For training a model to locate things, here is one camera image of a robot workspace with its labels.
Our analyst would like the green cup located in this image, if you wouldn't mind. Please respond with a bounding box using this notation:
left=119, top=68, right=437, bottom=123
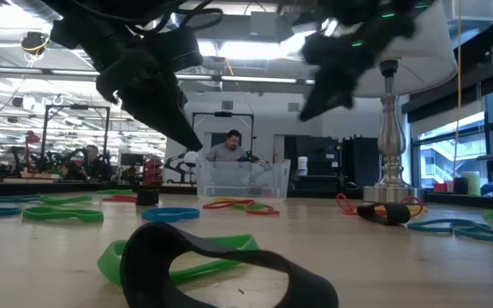
left=461, top=170, right=482, bottom=197

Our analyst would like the clear plastic bin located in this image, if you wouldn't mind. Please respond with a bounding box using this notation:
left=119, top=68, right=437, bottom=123
left=194, top=157, right=292, bottom=200

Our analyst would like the black cabinet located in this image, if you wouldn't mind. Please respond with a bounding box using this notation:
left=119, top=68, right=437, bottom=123
left=341, top=135, right=381, bottom=190
left=283, top=135, right=342, bottom=192

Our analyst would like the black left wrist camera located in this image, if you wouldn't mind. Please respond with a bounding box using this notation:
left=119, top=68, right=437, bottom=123
left=151, top=26, right=205, bottom=74

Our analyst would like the small black block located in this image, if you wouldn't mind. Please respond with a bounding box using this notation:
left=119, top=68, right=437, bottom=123
left=356, top=201, right=412, bottom=227

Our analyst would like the black rig frame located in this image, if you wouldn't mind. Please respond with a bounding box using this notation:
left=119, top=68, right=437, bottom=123
left=39, top=103, right=112, bottom=172
left=190, top=110, right=257, bottom=163

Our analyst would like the grey ceiling box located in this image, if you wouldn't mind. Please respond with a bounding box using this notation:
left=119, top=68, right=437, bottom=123
left=249, top=11, right=281, bottom=38

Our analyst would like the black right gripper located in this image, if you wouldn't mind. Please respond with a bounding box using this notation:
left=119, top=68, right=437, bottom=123
left=299, top=15, right=418, bottom=123

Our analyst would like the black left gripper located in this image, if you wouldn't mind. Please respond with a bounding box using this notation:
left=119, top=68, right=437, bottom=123
left=50, top=15, right=204, bottom=153

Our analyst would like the white shade table lamp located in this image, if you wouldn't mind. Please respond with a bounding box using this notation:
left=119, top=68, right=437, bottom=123
left=348, top=0, right=459, bottom=204

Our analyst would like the ceiling light strip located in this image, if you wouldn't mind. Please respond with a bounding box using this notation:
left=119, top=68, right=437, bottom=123
left=0, top=65, right=316, bottom=86

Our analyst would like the red chair stack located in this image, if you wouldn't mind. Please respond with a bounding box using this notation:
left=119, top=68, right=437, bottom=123
left=142, top=157, right=164, bottom=187

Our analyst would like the red rubber band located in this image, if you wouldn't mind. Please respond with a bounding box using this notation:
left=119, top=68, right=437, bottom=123
left=336, top=192, right=425, bottom=218
left=102, top=194, right=139, bottom=204
left=202, top=198, right=281, bottom=216

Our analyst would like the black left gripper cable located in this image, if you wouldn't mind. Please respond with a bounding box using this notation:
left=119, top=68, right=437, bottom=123
left=130, top=0, right=225, bottom=33

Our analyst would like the person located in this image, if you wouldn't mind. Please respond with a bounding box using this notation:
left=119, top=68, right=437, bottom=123
left=205, top=129, right=247, bottom=163
left=64, top=144, right=113, bottom=181

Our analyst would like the wide black rubber band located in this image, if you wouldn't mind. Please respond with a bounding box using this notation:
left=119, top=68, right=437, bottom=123
left=119, top=221, right=340, bottom=308
left=136, top=187, right=160, bottom=207

